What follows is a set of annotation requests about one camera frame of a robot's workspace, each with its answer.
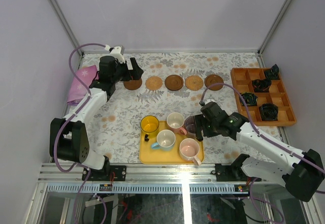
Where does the pink mug front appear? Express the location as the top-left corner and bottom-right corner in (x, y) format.
(179, 138), (202, 166)

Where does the brown wooden coaster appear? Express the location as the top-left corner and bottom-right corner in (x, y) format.
(204, 74), (224, 91)
(165, 75), (184, 91)
(123, 79), (142, 90)

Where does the light blue mug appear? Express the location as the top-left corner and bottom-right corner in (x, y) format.
(151, 130), (176, 151)

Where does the dark rolled item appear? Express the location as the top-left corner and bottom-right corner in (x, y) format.
(258, 103), (279, 121)
(241, 92), (258, 107)
(252, 79), (272, 93)
(264, 64), (279, 80)

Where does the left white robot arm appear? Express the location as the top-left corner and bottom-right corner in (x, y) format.
(49, 45), (144, 181)

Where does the yellow glass mug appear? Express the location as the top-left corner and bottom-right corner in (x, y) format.
(140, 115), (159, 142)

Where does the yellow plastic tray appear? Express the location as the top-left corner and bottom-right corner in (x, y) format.
(139, 121), (193, 165)

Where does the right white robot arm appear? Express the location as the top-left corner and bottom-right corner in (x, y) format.
(195, 100), (324, 202)

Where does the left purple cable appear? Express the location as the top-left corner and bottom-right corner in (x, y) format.
(52, 42), (110, 224)

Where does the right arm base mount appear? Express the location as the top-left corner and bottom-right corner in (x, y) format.
(210, 153), (262, 182)

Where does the pink mug cream inside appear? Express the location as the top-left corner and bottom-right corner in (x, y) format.
(166, 112), (187, 135)

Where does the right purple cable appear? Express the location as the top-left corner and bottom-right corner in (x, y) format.
(200, 83), (325, 223)

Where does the purple cable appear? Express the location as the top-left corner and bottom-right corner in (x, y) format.
(52, 42), (110, 224)
(200, 83), (325, 223)

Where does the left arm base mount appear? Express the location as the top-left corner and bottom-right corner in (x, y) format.
(87, 156), (127, 182)

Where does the woven rattan coaster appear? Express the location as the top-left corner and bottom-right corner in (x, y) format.
(145, 76), (163, 91)
(185, 75), (204, 91)

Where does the aluminium front rail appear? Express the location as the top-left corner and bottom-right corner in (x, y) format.
(38, 163), (312, 194)

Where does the dark rolled item far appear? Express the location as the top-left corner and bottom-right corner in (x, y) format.
(264, 64), (279, 80)

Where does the purple mug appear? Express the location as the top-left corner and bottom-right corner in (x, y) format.
(184, 116), (196, 139)

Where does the pink star cloth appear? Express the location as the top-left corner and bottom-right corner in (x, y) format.
(67, 65), (98, 106)

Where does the orange wooden compartment box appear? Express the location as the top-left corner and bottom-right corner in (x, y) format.
(231, 68), (297, 126)

